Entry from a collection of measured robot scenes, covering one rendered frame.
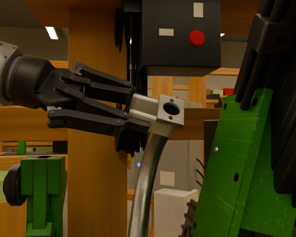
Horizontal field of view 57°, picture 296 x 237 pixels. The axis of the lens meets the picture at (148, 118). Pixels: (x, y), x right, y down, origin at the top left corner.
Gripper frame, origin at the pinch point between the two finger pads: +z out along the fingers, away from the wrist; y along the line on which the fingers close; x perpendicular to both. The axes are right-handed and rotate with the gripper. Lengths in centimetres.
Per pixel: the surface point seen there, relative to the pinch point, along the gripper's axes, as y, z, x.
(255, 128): -8.3, 9.9, -10.0
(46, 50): 805, -321, 576
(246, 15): 38.5, 18.9, -5.4
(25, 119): 17.2, -28.1, 29.4
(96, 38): 28.1, -14.9, 6.8
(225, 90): 619, 269, 403
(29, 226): -11.4, -14.7, 22.7
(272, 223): -14.6, 15.3, -2.3
